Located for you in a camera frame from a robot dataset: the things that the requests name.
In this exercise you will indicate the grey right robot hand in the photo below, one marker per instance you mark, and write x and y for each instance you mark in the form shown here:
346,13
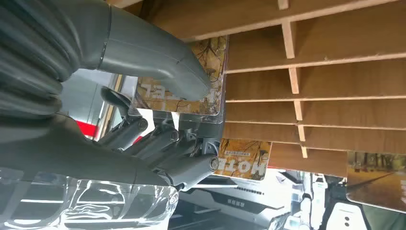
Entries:
142,54

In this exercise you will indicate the yellow foliage hotel card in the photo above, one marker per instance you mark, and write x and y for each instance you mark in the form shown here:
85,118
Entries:
244,158

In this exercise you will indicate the wooden card rack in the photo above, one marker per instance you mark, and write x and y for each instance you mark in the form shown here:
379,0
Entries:
342,79

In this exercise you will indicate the brown park scene card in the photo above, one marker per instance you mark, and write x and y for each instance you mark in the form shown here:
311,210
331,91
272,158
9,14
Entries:
377,184

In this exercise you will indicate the red sign panel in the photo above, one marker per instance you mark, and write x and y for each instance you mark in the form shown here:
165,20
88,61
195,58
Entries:
86,128

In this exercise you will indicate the ribbed grey right arm sleeve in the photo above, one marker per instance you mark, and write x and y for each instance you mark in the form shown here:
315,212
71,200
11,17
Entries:
28,54

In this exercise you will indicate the clear acrylic stand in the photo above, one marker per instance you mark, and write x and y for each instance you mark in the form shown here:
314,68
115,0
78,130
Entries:
95,203

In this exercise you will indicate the black and white machine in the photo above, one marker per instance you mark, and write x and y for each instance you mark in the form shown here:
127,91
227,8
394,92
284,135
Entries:
241,200

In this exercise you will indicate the white device with buttons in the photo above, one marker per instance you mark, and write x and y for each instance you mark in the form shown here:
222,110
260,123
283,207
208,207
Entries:
344,219

